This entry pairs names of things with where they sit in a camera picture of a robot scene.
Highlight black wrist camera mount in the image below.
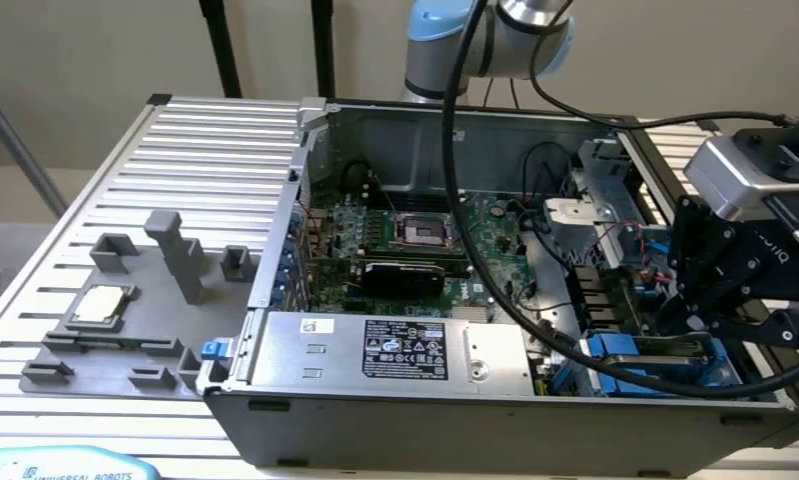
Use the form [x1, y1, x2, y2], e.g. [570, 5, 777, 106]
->
[731, 118, 799, 189]

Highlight long black wire loop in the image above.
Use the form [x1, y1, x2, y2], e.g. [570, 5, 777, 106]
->
[522, 141, 574, 201]

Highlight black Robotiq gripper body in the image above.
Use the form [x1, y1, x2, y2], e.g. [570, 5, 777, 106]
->
[731, 219, 799, 305]

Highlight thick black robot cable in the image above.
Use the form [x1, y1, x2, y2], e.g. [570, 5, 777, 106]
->
[441, 0, 799, 401]

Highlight black RAM slots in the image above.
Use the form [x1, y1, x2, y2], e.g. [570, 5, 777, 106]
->
[378, 188, 471, 211]

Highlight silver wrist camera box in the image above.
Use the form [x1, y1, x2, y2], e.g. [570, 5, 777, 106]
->
[682, 135, 799, 221]

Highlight grey metal pole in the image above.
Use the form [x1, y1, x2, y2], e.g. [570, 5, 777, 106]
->
[0, 64, 71, 219]

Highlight black stand pole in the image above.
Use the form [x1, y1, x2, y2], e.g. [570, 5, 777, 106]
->
[198, 0, 244, 99]
[310, 0, 339, 99]

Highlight disk in blue carrier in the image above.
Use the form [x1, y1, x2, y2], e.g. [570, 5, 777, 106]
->
[582, 330, 727, 399]

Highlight blue case latch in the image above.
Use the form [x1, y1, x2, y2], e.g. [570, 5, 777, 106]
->
[200, 338, 232, 364]

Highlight metal disk bay cage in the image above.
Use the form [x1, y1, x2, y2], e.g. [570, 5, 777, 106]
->
[543, 138, 671, 269]

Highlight short black wire loop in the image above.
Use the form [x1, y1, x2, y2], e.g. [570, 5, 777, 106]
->
[342, 159, 382, 194]

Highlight silver power supply unit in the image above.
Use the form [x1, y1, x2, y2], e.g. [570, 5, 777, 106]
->
[248, 310, 538, 397]

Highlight green motherboard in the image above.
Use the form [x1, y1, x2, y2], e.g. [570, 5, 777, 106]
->
[302, 189, 541, 322]

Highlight grey parts rack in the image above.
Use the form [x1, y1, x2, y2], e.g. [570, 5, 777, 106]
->
[18, 209, 267, 399]

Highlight thin black camera cable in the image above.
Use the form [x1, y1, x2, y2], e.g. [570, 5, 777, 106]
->
[529, 0, 798, 129]

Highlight teal Universal Robots teach pendant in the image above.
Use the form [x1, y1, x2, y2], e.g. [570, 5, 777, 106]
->
[0, 444, 164, 480]

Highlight open grey PC case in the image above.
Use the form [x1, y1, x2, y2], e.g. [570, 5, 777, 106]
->
[198, 97, 799, 474]

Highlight red wire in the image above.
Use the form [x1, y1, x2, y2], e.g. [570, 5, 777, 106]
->
[598, 222, 647, 251]

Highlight CPU socket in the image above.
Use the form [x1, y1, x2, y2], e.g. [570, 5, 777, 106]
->
[386, 210, 446, 250]

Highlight silver CPU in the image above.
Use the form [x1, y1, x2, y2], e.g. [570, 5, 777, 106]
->
[64, 284, 142, 331]

